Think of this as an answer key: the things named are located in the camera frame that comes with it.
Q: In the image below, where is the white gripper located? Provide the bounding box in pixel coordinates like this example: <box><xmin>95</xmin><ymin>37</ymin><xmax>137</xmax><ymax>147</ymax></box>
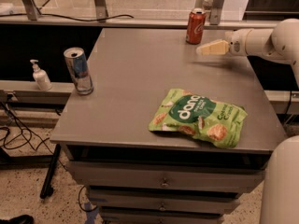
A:
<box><xmin>196</xmin><ymin>29</ymin><xmax>251</xmax><ymax>56</ymax></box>

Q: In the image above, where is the red coke can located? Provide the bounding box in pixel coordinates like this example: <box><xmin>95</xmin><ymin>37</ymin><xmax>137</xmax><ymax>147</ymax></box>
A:
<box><xmin>186</xmin><ymin>7</ymin><xmax>206</xmax><ymax>45</ymax></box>

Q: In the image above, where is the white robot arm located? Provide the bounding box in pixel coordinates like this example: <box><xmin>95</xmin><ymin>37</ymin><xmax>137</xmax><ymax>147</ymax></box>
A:
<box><xmin>196</xmin><ymin>19</ymin><xmax>299</xmax><ymax>224</ymax></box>

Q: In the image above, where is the blue silver energy drink can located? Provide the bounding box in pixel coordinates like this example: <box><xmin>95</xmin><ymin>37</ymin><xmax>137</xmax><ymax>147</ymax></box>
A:
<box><xmin>64</xmin><ymin>47</ymin><xmax>93</xmax><ymax>95</ymax></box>

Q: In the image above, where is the green dang chips bag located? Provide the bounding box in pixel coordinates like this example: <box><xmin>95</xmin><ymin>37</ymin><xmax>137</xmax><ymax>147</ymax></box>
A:
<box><xmin>149</xmin><ymin>89</ymin><xmax>248</xmax><ymax>148</ymax></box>

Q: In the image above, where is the top drawer knob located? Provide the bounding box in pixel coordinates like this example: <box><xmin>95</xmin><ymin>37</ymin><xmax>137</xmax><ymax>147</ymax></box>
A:
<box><xmin>161</xmin><ymin>178</ymin><xmax>169</xmax><ymax>188</ymax></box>

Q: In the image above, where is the drawer knob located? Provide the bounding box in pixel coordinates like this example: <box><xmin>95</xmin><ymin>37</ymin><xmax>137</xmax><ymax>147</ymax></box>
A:
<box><xmin>161</xmin><ymin>178</ymin><xmax>169</xmax><ymax>188</ymax></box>
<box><xmin>158</xmin><ymin>203</ymin><xmax>166</xmax><ymax>212</ymax></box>

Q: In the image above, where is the grey drawer cabinet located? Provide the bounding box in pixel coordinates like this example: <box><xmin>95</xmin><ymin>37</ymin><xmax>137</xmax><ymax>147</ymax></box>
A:
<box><xmin>51</xmin><ymin>29</ymin><xmax>285</xmax><ymax>224</ymax></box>

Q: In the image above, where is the white pump sanitizer bottle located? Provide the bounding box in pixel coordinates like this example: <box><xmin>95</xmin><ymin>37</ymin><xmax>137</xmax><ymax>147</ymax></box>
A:
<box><xmin>30</xmin><ymin>59</ymin><xmax>52</xmax><ymax>91</ymax></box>

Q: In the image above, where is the black table leg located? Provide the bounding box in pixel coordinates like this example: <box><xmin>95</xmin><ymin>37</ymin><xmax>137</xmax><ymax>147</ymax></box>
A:
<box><xmin>40</xmin><ymin>144</ymin><xmax>61</xmax><ymax>199</ymax></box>

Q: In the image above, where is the metal frame post right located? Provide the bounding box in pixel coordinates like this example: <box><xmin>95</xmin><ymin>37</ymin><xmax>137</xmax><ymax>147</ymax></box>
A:
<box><xmin>209</xmin><ymin>0</ymin><xmax>224</xmax><ymax>25</ymax></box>

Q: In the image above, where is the metal frame post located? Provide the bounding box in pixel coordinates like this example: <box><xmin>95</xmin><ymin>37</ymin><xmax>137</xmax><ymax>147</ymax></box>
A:
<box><xmin>94</xmin><ymin>0</ymin><xmax>108</xmax><ymax>20</ymax></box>
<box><xmin>209</xmin><ymin>0</ymin><xmax>224</xmax><ymax>25</ymax></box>
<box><xmin>22</xmin><ymin>0</ymin><xmax>40</xmax><ymax>21</ymax></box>

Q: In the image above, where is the metal frame post middle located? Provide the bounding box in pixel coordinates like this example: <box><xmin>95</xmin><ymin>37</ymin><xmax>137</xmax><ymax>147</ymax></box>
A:
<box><xmin>94</xmin><ymin>0</ymin><xmax>108</xmax><ymax>20</ymax></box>

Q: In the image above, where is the metal frame post left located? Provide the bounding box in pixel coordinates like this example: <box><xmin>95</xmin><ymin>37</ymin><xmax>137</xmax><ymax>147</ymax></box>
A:
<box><xmin>22</xmin><ymin>0</ymin><xmax>40</xmax><ymax>21</ymax></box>

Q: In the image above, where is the black cable on ledge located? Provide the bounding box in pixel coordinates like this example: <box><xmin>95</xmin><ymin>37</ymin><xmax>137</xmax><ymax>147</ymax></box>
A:
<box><xmin>0</xmin><ymin>12</ymin><xmax>135</xmax><ymax>23</ymax></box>

